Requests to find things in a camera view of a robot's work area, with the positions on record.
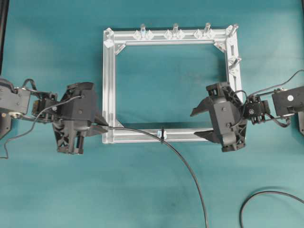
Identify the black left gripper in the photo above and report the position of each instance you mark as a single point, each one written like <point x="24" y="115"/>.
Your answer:
<point x="75" y="118"/>

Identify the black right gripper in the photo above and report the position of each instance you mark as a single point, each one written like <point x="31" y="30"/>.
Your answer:
<point x="226" y="112"/>

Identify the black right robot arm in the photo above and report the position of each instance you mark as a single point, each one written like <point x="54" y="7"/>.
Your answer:
<point x="286" y="103"/>

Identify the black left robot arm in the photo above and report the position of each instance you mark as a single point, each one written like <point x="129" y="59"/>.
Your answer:
<point x="28" y="103"/>

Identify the right metal post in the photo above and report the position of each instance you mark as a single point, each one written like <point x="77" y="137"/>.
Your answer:
<point x="207" y="29"/>

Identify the aluminium extrusion frame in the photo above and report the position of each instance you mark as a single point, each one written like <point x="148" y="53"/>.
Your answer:
<point x="114" y="42"/>

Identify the middle metal post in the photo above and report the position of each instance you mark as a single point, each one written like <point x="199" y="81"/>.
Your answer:
<point x="175" y="30"/>

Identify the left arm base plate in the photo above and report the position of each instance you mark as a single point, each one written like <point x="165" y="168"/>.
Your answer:
<point x="5" y="124"/>

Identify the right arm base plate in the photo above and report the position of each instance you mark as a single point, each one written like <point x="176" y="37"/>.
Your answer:
<point x="301" y="122"/>

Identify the corner metal post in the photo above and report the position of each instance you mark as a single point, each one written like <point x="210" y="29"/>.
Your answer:
<point x="233" y="30"/>

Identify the metal post with blue tape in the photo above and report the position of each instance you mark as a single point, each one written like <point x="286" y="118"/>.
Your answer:
<point x="143" y="31"/>

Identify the black vertical rail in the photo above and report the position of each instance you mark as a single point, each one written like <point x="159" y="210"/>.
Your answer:
<point x="4" y="8"/>

